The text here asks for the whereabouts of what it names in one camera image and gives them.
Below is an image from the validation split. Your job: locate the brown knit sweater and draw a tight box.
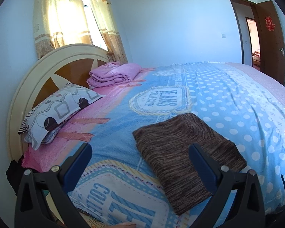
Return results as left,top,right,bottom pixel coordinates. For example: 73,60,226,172
133,113,247,215

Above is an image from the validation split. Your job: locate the person's left hand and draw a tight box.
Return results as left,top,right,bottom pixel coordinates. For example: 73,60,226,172
105,222,136,228

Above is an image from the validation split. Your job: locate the blue polka dot bedsheet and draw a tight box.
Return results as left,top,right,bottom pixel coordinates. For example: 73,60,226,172
22,62,285,227

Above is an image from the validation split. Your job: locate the dark brown wooden door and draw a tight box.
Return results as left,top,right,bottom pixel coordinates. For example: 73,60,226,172
255,1,285,85

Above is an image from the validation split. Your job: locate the patterned white grey pillow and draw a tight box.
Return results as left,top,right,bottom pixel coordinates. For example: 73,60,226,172
18,83,103,150

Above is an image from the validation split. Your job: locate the red paper door decoration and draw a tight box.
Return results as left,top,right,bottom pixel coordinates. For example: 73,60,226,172
265,16,276,31

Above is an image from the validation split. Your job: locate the cream wooden headboard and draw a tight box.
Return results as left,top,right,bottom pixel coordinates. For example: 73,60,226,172
6,44,110,160

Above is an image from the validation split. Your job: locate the folded pink blanket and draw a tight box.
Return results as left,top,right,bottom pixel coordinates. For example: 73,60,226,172
87,62,142,89

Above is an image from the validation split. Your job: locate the yellow patterned curtain left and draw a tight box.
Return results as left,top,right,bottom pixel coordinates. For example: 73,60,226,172
33,0,93,59

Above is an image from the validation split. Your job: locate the yellow patterned curtain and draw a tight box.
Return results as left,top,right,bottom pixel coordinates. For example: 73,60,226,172
90,0,128,64
33,0,93,59

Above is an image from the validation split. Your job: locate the yellow patterned curtain right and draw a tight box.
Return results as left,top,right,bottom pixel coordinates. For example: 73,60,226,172
90,0,128,64

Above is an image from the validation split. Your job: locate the dark door frame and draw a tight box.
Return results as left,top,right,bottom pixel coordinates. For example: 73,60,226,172
230,0,261,71

